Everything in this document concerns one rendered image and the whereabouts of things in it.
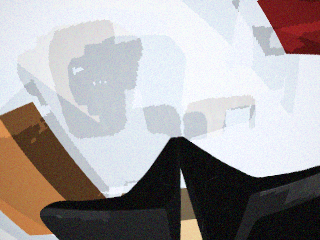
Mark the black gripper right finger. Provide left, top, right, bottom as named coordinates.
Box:
left=176, top=137, right=320, bottom=240

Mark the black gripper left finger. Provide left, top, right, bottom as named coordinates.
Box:
left=40, top=137, right=181, bottom=240

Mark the red cube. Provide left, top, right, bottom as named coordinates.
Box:
left=256, top=0, right=320, bottom=56

